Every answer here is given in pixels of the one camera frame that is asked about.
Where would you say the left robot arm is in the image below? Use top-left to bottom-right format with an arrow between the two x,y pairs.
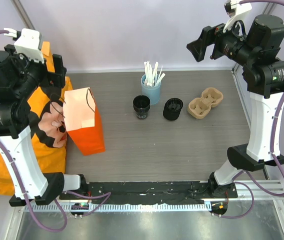
0,44 -> 88,207

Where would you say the stack of black cups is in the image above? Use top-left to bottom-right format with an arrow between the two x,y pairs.
133,95 -> 151,120

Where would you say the light blue tin cup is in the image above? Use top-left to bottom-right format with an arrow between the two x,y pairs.
141,74 -> 161,105

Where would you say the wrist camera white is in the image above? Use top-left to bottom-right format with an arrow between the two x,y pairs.
4,28 -> 44,64
223,0 -> 252,33

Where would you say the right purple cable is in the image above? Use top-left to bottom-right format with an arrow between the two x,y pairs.
216,0 -> 284,219

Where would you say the slotted aluminium rail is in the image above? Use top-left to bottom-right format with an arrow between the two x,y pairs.
25,201 -> 212,213

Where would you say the orange cartoon mouse cloth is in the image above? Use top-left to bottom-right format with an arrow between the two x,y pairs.
0,41 -> 80,203

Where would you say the brown pulp cup carrier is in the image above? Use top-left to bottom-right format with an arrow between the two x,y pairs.
187,87 -> 224,119

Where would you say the orange paper bag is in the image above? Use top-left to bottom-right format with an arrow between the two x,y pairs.
62,87 -> 105,156

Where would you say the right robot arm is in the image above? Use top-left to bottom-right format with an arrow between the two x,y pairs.
186,14 -> 284,198

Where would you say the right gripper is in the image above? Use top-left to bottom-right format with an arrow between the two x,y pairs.
187,13 -> 257,68

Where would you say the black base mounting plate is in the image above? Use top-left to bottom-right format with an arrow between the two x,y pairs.
59,180 -> 238,206

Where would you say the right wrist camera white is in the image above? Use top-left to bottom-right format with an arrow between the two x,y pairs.
223,0 -> 252,33

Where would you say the white wrapped straws bundle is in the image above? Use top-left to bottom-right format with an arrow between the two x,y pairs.
141,61 -> 166,88

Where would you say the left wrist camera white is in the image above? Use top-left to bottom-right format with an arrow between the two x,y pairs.
4,28 -> 44,64

